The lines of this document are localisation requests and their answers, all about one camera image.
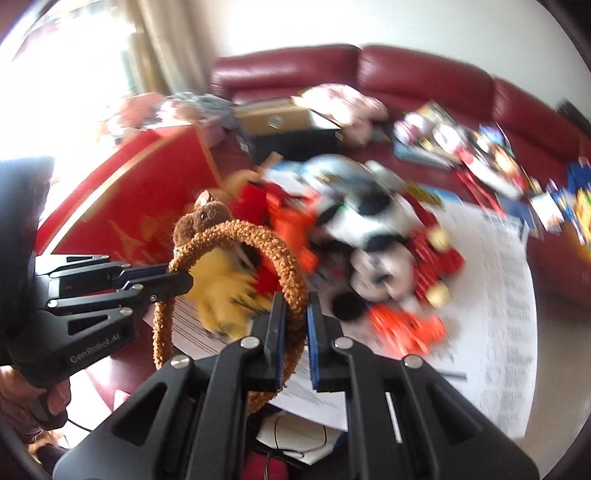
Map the panda plush toy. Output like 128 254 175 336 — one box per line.
314 186 419 322

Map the pile of colourful packets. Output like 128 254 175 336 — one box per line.
392 100 591 243

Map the red cloth toy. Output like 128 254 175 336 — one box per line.
238 181 289 220

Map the brown fuzzy bear headband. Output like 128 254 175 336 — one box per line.
152 189 309 415

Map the person's left hand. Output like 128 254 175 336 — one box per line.
0 364 73 432

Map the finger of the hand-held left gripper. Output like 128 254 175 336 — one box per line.
34 252 174 296
46 270 195 320

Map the grey patterned cloth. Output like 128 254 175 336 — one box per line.
165 91 243 132

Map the red leather sofa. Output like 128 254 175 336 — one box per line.
209 43 591 296

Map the red and gold toy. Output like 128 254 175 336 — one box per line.
409 224 466 306

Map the brown cardboard box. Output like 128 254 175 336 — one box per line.
235 98 311 137

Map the yellow plush toy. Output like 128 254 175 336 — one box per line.
191 251 274 343

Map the orange plastic toy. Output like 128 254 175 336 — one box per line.
269 207 320 274

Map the white device with black cable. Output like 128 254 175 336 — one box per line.
255 410 343 464

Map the red gift box gold trim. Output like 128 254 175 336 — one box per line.
36 124 234 280

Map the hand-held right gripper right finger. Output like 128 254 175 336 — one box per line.
306 292 541 480

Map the grey blue toy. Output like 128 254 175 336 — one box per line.
299 154 408 197

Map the beige curtain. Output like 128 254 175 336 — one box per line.
124 0 214 99

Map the orange red patterned toy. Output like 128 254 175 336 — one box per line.
368 304 448 357

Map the white printed paper sheet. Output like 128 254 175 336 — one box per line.
429 202 540 440

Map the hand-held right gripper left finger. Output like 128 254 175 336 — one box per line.
53 292 288 480

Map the pink plush cloth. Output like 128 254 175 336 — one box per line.
299 83 389 145

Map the white lined paper sheet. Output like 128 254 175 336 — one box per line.
174 295 349 432

